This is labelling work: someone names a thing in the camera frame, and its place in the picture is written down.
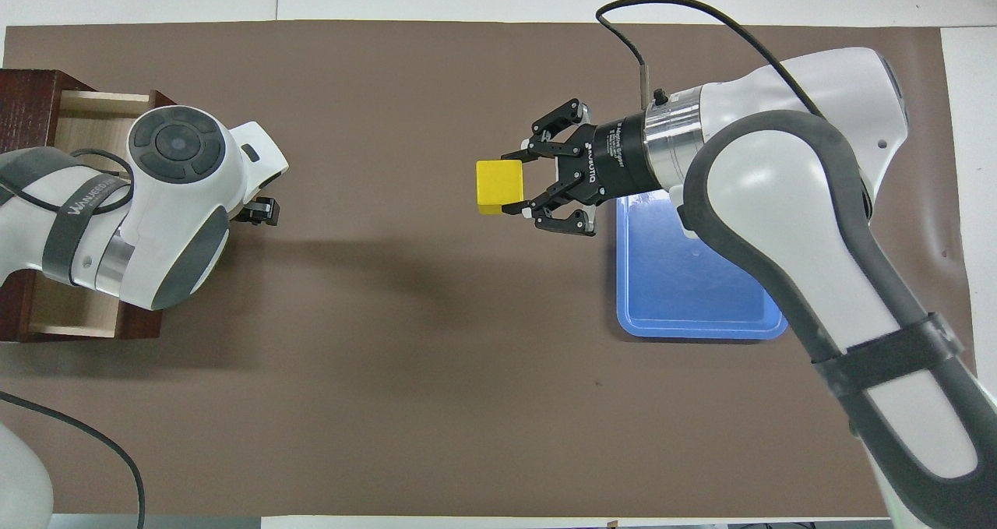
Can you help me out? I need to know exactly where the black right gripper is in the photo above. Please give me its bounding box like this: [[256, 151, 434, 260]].
[[502, 99, 661, 238]]

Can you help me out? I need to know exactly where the yellow cube block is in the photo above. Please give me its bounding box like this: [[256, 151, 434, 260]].
[[477, 160, 524, 216]]

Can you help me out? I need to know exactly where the wooden drawer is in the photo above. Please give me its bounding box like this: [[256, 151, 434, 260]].
[[30, 89, 177, 341]]

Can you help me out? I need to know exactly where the blue plastic tray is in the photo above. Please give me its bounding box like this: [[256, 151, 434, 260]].
[[615, 190, 789, 340]]

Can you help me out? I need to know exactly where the brown table mat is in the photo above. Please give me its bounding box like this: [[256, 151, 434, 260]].
[[0, 20, 984, 518]]

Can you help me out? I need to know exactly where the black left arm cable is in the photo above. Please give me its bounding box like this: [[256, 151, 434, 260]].
[[0, 149, 146, 529]]

